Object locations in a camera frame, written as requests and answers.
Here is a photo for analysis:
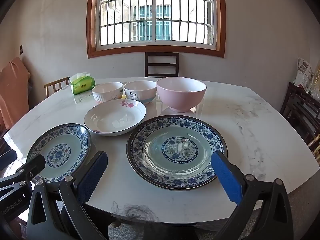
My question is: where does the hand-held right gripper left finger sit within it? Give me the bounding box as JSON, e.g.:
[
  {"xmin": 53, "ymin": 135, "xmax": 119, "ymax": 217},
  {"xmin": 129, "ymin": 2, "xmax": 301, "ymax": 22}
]
[{"xmin": 26, "ymin": 151, "xmax": 108, "ymax": 240}]

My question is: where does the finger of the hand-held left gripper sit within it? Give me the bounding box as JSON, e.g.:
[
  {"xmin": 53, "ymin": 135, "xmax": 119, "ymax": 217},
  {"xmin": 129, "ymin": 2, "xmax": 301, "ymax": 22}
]
[{"xmin": 0, "ymin": 154, "xmax": 46, "ymax": 193}]

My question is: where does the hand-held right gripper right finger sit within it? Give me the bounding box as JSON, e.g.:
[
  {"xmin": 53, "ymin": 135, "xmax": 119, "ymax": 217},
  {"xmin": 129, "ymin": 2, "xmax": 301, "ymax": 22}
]
[{"xmin": 211, "ymin": 151, "xmax": 294, "ymax": 240}]

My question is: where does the small blue patterned plate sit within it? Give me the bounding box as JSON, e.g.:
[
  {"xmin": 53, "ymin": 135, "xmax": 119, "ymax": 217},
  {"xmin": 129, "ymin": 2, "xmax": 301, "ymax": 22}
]
[{"xmin": 26, "ymin": 123, "xmax": 92, "ymax": 183}]

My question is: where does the white pink-flower plate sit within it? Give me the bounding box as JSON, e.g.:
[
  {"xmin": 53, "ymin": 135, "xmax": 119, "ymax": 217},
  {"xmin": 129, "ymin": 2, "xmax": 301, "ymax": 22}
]
[{"xmin": 84, "ymin": 99, "xmax": 147, "ymax": 137}]

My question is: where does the large blue patterned plate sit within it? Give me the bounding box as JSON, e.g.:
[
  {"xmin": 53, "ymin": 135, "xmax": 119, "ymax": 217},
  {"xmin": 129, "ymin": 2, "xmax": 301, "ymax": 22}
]
[{"xmin": 126, "ymin": 115, "xmax": 228, "ymax": 190}]

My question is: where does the pink bowl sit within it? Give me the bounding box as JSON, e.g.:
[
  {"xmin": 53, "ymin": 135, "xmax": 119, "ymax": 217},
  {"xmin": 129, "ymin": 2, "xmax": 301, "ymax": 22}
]
[{"xmin": 156, "ymin": 77, "xmax": 207, "ymax": 113}]

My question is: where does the dark hair clump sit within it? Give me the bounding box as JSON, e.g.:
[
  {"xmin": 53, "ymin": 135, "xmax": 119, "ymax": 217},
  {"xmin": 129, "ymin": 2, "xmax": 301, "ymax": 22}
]
[{"xmin": 111, "ymin": 201, "xmax": 160, "ymax": 222}]

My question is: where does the orange cloth covered furniture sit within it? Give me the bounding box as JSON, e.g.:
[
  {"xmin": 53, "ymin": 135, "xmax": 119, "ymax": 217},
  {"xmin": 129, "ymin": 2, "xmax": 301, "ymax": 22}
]
[{"xmin": 0, "ymin": 57, "xmax": 31, "ymax": 130}]

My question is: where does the light bamboo chair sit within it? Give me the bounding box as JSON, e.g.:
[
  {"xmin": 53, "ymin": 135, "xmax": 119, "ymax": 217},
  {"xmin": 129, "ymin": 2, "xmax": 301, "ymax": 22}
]
[{"xmin": 44, "ymin": 77, "xmax": 70, "ymax": 98}]

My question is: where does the white ribbed rabbit bowl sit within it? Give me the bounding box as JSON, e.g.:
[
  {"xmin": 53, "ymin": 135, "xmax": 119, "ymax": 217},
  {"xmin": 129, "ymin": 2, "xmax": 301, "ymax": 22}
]
[{"xmin": 91, "ymin": 82, "xmax": 124, "ymax": 104}]

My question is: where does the green tissue pack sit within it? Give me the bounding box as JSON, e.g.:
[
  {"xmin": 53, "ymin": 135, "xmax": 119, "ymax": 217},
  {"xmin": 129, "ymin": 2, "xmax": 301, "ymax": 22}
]
[{"xmin": 69, "ymin": 72, "xmax": 96, "ymax": 95}]

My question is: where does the white bowl with black print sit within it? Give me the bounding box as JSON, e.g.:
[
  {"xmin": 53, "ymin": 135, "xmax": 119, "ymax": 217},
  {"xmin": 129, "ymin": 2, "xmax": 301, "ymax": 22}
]
[{"xmin": 124, "ymin": 80, "xmax": 157, "ymax": 105}]

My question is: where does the dark wooden cabinet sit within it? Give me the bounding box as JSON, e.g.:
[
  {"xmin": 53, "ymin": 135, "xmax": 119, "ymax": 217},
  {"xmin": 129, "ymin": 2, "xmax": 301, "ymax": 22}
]
[{"xmin": 279, "ymin": 82, "xmax": 320, "ymax": 150}]

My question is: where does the dark wooden chair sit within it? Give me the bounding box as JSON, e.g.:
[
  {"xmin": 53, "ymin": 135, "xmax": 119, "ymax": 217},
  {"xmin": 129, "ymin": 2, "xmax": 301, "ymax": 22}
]
[{"xmin": 144, "ymin": 52, "xmax": 180, "ymax": 78}]

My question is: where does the stack of newspapers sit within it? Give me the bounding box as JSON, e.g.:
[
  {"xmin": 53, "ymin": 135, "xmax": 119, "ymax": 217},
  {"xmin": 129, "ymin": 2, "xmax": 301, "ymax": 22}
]
[{"xmin": 294, "ymin": 57, "xmax": 314, "ymax": 90}]

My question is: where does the barred window with wooden frame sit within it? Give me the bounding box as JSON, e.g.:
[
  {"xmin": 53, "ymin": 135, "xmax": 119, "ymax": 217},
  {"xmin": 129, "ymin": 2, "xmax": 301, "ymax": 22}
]
[{"xmin": 87, "ymin": 0, "xmax": 227, "ymax": 59}]

